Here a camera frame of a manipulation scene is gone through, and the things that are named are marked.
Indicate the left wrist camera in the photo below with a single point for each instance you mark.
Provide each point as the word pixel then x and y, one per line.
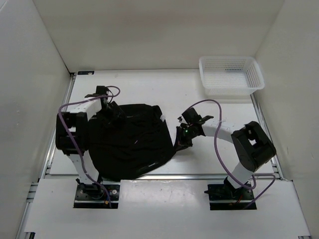
pixel 100 91

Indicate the front aluminium frame rail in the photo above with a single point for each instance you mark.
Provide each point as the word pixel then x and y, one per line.
pixel 155 176

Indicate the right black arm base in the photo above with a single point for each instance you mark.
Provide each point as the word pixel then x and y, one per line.
pixel 223 197

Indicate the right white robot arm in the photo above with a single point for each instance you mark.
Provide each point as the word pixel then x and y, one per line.
pixel 252 145

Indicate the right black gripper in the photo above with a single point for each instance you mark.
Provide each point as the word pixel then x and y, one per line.
pixel 181 143

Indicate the aluminium frame rail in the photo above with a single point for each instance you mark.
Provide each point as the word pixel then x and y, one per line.
pixel 47 162
pixel 155 176
pixel 275 160

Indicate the right aluminium frame rail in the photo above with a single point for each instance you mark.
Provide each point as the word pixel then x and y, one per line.
pixel 275 160

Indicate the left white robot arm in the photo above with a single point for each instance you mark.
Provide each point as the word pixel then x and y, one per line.
pixel 72 132

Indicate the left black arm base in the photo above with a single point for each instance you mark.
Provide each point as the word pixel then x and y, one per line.
pixel 94 197

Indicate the white plastic mesh basket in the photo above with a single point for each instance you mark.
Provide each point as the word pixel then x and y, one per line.
pixel 230 76

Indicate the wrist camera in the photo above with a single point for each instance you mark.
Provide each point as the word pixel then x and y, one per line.
pixel 100 91
pixel 190 117

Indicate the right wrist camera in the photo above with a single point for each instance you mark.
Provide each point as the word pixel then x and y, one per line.
pixel 190 117

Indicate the black shorts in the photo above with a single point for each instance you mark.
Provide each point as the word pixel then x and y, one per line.
pixel 130 147

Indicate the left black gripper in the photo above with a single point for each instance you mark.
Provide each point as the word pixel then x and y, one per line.
pixel 117 113

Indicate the left aluminium frame rail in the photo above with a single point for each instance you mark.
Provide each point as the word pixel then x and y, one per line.
pixel 47 162

